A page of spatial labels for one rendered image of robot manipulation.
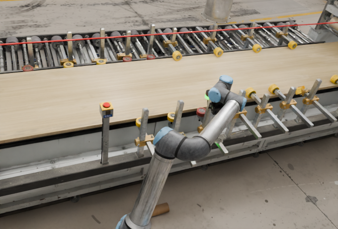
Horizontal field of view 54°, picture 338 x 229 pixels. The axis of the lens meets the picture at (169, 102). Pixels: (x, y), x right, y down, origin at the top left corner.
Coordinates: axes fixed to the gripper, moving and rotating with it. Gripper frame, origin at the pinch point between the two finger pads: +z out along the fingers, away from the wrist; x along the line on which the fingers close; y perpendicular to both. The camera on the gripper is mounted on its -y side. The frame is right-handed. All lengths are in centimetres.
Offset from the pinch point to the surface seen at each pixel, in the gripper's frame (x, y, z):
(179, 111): -6.1, 28.2, -7.3
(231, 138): -5.1, -25.5, 30.9
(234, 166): -24, -62, 101
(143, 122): -6, 54, -3
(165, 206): 2, 27, 93
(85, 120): -32, 86, 11
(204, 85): -52, -20, 11
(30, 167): -23, 126, 39
